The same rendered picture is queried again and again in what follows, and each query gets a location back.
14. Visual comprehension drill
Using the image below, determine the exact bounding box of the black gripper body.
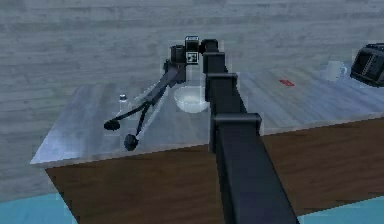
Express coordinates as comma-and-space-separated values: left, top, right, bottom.
145, 44, 188, 105

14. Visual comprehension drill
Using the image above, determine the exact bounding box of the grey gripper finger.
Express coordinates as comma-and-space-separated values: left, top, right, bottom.
103, 101, 151, 132
123, 104, 151, 152

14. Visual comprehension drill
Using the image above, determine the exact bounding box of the white mixing bowl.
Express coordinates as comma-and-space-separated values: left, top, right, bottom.
173, 85, 211, 114

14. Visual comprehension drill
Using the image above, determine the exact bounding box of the clear salt shaker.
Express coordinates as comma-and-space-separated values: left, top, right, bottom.
118, 93, 130, 116

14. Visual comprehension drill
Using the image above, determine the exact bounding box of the brown counter with grey top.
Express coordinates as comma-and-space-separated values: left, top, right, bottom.
29, 68, 384, 224

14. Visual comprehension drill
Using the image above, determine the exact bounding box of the white mug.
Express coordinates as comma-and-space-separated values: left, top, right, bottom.
322, 60, 349, 83

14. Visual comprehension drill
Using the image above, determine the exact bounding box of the black toaster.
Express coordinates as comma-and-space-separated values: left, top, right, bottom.
349, 42, 384, 89

